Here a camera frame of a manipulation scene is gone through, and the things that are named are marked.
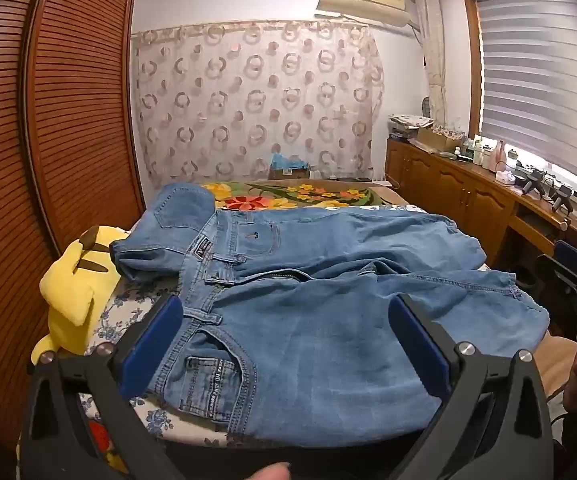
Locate folded blue denim pants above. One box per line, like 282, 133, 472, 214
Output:
110, 182, 219, 283

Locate grey striped window blind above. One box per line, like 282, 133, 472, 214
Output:
473, 0, 577, 196

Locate tied beige window curtain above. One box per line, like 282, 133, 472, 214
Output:
413, 0, 449, 128

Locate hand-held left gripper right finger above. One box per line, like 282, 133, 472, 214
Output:
387, 292, 554, 480

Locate patterned cloth stack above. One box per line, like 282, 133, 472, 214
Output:
389, 114, 434, 134

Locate light blue denim pants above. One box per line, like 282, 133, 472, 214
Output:
146, 207, 550, 448

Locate open cardboard box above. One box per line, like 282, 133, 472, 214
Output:
413, 127, 464, 154

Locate person's left hand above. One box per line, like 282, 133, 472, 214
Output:
246, 462, 292, 480

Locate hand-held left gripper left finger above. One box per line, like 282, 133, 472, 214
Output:
18, 294, 184, 480

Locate spare black gripper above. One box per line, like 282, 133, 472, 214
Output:
549, 185, 575, 217
519, 170, 545, 196

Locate sheer circle-print curtain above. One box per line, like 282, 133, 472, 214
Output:
131, 20, 387, 193

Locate long wooden cabinet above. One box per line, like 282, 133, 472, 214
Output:
386, 137, 577, 281

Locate crumpled blue cloth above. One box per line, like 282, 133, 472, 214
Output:
271, 152, 309, 171

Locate yellow plush toy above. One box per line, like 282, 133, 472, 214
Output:
31, 225, 134, 367

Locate small cardboard box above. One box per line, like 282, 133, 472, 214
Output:
268, 165, 312, 181

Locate white bottles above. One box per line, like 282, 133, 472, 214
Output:
470, 135, 488, 166

